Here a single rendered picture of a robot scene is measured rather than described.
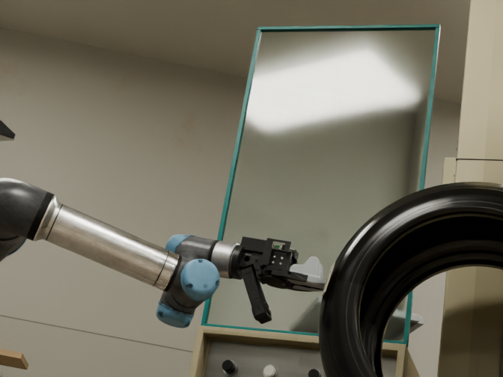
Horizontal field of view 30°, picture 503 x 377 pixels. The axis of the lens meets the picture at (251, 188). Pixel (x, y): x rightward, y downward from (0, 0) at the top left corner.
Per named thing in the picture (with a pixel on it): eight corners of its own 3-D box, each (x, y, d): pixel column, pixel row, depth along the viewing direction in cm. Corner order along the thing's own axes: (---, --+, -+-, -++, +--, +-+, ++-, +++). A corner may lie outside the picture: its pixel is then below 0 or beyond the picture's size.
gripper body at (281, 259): (293, 241, 188) (238, 233, 192) (283, 281, 185) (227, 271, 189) (302, 254, 195) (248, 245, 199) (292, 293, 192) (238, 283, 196)
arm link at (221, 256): (207, 268, 191) (219, 281, 198) (227, 272, 189) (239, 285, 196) (217, 235, 193) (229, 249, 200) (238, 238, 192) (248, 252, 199)
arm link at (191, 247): (169, 277, 201) (182, 241, 204) (216, 286, 197) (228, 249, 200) (157, 262, 194) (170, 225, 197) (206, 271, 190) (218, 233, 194)
